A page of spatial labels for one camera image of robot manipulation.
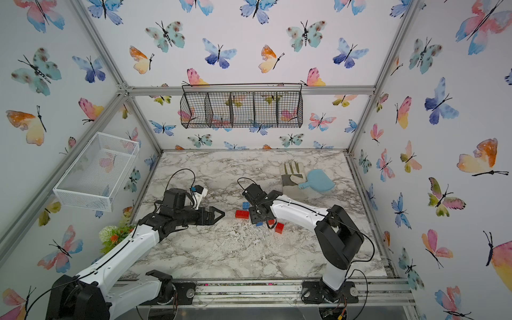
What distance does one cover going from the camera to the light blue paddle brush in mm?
1058

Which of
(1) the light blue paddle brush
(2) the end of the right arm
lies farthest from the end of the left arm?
(1) the light blue paddle brush

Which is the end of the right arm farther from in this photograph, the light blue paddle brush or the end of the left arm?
the light blue paddle brush

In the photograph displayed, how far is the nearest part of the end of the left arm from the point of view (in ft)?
1.93

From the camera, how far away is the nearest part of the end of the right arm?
63cm

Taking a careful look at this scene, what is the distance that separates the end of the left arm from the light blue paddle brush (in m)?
0.50

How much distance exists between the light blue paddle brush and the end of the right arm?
34cm
